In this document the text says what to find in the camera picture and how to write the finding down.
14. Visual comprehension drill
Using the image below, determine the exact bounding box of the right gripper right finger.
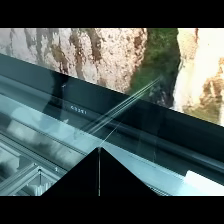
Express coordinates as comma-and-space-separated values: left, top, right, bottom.
98, 147, 158, 197

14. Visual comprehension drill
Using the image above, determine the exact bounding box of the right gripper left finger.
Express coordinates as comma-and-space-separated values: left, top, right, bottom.
41, 147, 100, 197

